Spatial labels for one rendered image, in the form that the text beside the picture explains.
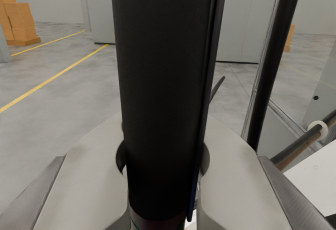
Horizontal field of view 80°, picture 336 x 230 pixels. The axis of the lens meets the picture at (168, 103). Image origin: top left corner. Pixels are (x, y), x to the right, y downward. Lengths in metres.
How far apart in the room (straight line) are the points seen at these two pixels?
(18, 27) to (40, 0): 6.44
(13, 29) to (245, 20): 6.98
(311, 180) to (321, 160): 0.05
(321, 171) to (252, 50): 5.50
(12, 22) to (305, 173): 8.30
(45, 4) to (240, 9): 11.35
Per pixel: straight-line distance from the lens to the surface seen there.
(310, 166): 0.57
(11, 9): 8.26
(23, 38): 8.30
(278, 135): 1.37
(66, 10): 13.89
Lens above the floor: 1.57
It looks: 28 degrees down
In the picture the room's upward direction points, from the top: 2 degrees clockwise
